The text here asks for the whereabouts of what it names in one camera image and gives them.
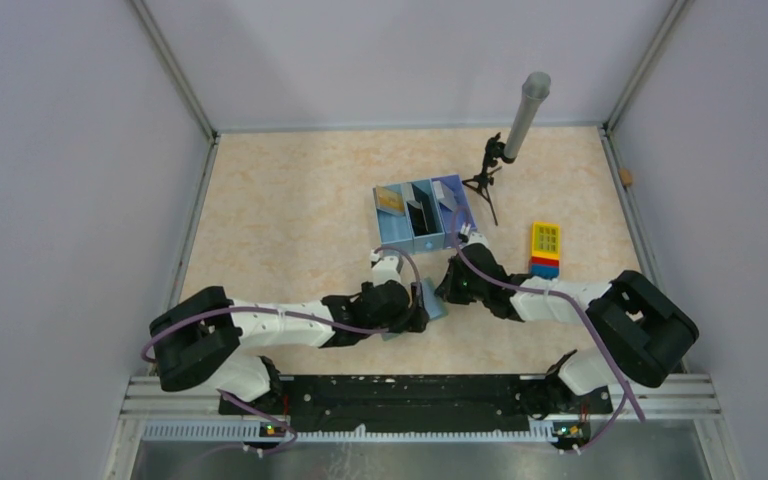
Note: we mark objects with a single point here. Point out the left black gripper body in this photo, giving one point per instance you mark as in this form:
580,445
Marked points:
409,319

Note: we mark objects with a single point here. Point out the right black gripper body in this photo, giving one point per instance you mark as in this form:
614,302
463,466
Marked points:
459,290

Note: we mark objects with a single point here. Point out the green leather card holder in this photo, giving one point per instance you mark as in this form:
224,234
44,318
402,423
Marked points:
432,301

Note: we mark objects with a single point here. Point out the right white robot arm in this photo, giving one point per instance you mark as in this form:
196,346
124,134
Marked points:
642,334

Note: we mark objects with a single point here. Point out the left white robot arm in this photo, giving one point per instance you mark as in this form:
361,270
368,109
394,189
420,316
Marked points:
210,339

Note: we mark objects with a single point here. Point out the black credit card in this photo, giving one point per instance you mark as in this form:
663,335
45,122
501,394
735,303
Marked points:
421,222

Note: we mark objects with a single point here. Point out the middle blue card tray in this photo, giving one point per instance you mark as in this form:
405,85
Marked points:
420,191

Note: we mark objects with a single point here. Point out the purple card tray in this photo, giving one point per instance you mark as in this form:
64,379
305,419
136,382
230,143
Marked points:
460,216

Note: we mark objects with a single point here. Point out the light blue card tray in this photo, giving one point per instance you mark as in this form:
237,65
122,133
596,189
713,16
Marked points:
396,231

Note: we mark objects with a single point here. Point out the coloured toy brick block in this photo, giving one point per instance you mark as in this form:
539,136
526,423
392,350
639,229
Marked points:
545,250

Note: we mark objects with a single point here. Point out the grey cylinder on tripod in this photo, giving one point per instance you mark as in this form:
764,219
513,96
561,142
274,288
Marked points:
534,91

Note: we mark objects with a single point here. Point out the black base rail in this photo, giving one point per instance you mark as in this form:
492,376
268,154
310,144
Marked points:
427,403

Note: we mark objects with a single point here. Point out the small brown wall piece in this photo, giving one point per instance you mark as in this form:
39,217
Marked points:
626,177

